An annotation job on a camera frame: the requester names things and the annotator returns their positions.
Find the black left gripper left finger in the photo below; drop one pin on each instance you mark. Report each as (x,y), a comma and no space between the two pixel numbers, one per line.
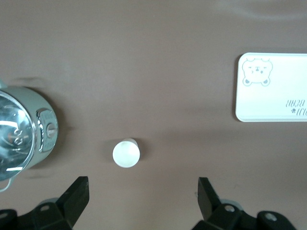
(74,196)

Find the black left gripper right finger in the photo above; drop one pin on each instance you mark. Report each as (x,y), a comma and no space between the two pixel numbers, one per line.
(207,198)

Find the beige paper cup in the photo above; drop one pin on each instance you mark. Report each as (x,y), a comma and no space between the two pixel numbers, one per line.
(126,154)

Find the grey pot with glass lid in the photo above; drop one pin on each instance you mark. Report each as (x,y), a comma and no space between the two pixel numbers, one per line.
(45,119)

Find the glass pot lid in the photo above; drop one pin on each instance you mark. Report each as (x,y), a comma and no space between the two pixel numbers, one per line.
(14,134)

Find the white tray with bear print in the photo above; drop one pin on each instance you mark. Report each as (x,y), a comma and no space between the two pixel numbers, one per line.
(275,95)

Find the brown table mat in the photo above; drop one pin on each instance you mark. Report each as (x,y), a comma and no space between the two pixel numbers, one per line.
(153,48)

